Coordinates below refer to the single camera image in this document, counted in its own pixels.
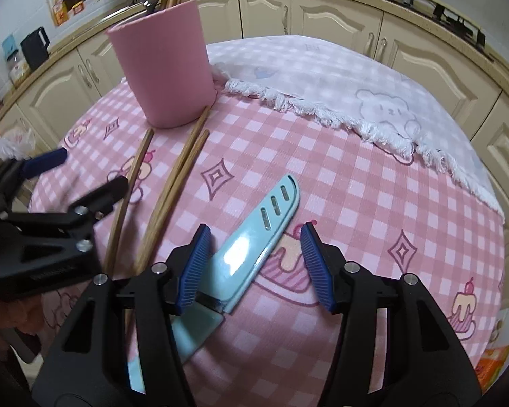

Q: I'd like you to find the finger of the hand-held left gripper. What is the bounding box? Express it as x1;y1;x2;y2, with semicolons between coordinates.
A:
0;148;68;187
0;176;130;254

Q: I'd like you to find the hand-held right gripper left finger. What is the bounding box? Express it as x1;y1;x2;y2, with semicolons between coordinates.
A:
33;222;215;407

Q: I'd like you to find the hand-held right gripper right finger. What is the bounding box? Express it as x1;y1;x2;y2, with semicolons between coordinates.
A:
299;220;482;407

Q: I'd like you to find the light blue sheathed knife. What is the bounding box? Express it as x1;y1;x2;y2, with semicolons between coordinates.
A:
127;174;301;396

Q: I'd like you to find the pile of wooden chopsticks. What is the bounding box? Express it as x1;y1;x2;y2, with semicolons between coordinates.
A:
104;0;211;278

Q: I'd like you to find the pink utensil holder cup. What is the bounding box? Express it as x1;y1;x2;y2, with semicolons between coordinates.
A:
106;0;218;130

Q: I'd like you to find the person's left hand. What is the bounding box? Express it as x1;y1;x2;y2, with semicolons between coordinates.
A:
0;293;45;335

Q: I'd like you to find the white plastic bag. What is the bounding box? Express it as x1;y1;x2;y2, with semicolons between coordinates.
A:
0;129;37;157

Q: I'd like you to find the pink checkered printed tablecloth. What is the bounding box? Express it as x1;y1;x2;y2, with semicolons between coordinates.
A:
27;34;507;407

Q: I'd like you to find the glass jar with white lid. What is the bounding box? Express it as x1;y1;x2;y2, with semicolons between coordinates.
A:
6;51;30;88

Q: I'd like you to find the black electric kettle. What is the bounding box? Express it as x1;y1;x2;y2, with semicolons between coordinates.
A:
20;26;51;71

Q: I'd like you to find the orange snack package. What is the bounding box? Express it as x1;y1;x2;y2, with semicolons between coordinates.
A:
52;0;70;26

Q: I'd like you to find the orange cardboard box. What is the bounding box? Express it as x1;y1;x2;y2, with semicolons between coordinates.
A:
477;343;509;393

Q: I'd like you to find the black gas hob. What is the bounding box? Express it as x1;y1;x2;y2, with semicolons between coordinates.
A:
407;0;488;47

